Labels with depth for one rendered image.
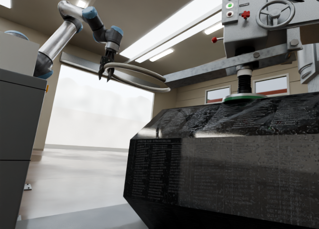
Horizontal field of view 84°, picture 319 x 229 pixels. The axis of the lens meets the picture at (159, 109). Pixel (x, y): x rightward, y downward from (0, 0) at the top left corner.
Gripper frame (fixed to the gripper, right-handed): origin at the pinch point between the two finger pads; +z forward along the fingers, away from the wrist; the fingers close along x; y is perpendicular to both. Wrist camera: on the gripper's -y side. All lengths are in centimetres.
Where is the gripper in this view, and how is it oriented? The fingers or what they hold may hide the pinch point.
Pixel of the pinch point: (103, 79)
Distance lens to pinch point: 127.8
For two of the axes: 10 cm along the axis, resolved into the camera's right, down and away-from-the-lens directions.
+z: -2.4, 9.6, -1.1
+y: 0.8, -0.9, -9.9
